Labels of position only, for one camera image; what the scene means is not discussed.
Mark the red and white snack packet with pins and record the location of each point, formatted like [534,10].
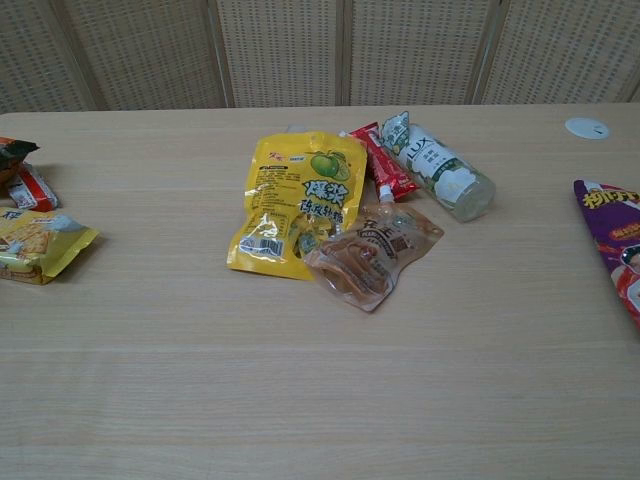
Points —
[35,190]

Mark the beige rattan folding screen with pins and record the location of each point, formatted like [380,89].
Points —
[290,50]

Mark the purple snack bag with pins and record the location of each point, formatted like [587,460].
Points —
[617,225]

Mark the red sauce pouch with spout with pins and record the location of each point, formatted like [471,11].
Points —
[387,167]

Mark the orange and black snack bag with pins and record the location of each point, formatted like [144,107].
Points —
[12,152]

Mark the brown peanut butter spout pouch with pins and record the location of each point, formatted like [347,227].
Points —
[372,255]

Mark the yellow cracker bag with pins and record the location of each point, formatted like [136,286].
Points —
[40,245]

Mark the clear LUX bottle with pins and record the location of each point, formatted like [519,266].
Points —
[430,162]

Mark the yellow lime candy bag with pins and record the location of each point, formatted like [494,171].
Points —
[295,200]

